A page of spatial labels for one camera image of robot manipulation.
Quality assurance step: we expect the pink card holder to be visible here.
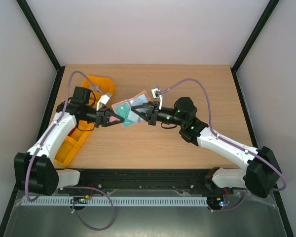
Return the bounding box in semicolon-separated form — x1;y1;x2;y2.
109;89;150;128

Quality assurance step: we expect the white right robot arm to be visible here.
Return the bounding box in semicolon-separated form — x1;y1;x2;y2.
131;97;281;198

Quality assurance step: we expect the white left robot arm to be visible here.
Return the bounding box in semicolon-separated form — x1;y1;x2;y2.
13;86;124;196

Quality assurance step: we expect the yellow bin top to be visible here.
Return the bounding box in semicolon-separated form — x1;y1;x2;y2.
81;75;116;101

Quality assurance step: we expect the yellow bin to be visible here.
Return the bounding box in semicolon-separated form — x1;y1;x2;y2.
68;121;94;147
54;136;80;167
81;75;116;101

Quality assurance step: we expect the yellow bin bottom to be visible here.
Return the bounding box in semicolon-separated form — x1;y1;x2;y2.
54;136;80;167

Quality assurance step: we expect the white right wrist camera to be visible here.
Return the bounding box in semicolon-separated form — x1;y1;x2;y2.
151;86;163;110

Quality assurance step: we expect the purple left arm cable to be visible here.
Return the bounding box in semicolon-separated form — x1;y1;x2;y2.
25;70;116;232

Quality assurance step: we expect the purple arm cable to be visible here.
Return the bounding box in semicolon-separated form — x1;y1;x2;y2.
157;78;287;213
25;70;116;232

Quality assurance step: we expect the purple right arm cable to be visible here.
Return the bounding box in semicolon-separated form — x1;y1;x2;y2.
157;78;287;213

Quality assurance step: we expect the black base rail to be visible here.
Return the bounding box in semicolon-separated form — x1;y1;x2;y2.
60;169;234;197

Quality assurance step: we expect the grey slotted cable duct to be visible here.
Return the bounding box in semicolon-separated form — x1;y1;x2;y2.
20;196;208;207

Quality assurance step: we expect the black left frame post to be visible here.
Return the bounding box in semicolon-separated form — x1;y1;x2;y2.
16;0;62;74

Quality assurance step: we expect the black frame post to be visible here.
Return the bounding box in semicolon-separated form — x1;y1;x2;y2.
231;0;281;75
16;0;62;74

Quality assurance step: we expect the black right frame post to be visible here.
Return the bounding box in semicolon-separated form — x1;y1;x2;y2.
231;0;281;75

